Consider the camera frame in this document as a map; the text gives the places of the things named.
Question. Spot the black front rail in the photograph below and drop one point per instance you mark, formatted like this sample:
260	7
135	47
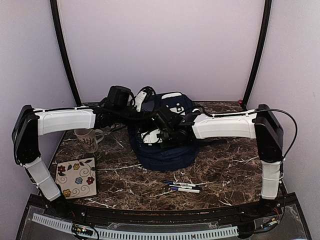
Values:
91	212

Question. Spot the black capped white marker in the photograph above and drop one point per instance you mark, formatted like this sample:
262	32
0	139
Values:
185	186

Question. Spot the white slotted cable duct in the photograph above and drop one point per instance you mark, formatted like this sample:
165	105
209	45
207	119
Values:
122	231

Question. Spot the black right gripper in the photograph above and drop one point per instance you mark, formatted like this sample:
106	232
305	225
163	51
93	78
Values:
167	145

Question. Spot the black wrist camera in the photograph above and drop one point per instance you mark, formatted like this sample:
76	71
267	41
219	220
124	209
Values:
118	96
165	119

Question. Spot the blue capped white marker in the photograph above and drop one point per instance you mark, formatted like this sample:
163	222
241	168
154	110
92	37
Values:
176	183

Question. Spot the navy blue backpack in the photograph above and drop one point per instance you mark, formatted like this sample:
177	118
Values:
162	156

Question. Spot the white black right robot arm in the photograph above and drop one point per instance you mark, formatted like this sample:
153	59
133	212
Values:
185	125

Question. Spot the cream floral mug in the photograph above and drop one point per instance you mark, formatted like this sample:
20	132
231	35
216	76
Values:
89	138

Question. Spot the purple capped white marker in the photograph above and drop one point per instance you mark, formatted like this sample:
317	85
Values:
188	190

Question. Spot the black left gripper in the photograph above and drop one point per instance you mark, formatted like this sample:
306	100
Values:
143	115

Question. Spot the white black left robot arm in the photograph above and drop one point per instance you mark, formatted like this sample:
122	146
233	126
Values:
33	123

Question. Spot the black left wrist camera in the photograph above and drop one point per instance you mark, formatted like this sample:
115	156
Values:
118	96

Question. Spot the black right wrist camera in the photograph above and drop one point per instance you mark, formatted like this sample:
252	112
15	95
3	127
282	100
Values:
165	119

